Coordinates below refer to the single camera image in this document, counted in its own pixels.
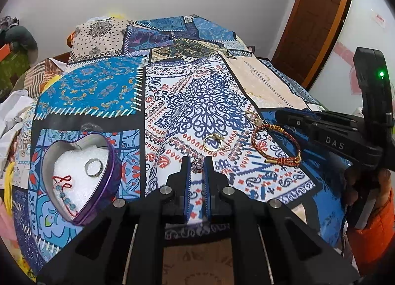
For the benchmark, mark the person's right forearm orange sleeve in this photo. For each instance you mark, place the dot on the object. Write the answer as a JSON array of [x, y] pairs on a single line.
[[376, 235]]

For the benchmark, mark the brown wooden door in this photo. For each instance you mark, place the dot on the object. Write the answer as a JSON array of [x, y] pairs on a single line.
[[314, 16]]

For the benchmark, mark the purple heart-shaped tin box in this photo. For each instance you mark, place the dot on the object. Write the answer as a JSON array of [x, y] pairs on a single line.
[[111, 177]]

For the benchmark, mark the white foam pad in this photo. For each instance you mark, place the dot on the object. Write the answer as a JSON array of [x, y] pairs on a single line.
[[74, 170]]

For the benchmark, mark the brown striped cloth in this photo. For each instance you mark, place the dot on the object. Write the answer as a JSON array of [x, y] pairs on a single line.
[[41, 76]]

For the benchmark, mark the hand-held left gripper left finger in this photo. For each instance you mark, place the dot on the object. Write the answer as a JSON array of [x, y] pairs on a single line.
[[186, 189]]

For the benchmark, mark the green patterned cloth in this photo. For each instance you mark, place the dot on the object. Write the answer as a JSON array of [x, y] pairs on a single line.
[[10, 70]]

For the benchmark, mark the white crumpled cloth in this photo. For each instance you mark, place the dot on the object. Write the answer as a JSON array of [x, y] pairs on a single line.
[[14, 112]]

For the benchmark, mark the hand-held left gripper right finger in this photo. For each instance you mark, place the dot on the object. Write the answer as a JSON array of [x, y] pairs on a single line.
[[207, 192]]

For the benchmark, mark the thin gold hoop earring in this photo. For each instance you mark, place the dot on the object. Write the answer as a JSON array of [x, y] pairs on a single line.
[[258, 120]]

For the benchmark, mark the dark green cushion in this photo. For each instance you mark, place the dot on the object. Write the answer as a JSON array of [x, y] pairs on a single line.
[[23, 39]]

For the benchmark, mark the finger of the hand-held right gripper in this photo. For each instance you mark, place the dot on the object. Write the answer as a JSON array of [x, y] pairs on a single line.
[[291, 117], [339, 117]]

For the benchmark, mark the beige dotted patterned pillow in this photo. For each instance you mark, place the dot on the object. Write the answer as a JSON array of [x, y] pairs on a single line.
[[98, 39]]

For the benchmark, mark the red wall sticker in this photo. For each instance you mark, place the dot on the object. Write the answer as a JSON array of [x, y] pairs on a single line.
[[380, 21]]

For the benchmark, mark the pink wall decal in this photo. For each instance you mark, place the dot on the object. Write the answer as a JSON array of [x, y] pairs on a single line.
[[347, 59]]

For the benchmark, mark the yellow cloth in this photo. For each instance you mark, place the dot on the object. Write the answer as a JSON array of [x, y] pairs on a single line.
[[9, 186]]

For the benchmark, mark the person's right hand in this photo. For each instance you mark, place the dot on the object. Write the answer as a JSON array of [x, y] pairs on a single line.
[[350, 181]]

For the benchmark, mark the blue patchwork printed blanket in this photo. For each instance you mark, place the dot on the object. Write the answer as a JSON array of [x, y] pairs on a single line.
[[191, 102]]

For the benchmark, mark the brown patterned mat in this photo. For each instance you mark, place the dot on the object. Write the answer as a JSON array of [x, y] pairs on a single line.
[[197, 263]]

